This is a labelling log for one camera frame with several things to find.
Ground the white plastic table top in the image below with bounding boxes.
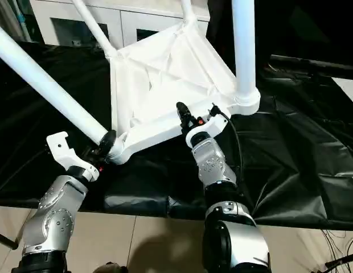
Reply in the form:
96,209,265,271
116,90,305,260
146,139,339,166
109,21,262,166

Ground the black tall cabinet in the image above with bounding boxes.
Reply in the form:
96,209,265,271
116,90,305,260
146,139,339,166
207,0,280,57

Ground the black plastic mat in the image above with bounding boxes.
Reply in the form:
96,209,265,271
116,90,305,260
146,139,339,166
0,39,353,231

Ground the white glass-door cabinet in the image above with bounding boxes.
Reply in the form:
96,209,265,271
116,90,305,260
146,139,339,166
30,0,211,51

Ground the dark brown rounded part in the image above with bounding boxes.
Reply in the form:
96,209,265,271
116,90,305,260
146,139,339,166
96,261,128,273

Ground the black metal stand leg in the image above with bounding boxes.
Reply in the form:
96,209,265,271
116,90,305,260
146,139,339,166
324,251,353,268
0,229,20,251

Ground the black long bar device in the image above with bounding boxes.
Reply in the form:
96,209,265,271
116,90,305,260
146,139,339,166
269,53,353,78

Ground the teal white pole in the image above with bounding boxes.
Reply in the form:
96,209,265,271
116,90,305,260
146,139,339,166
13,0,31,43

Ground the white flat board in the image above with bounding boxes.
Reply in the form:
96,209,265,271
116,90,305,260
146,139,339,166
331,76,353,104

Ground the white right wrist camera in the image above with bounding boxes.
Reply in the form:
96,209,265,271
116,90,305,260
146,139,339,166
184,109,231,148

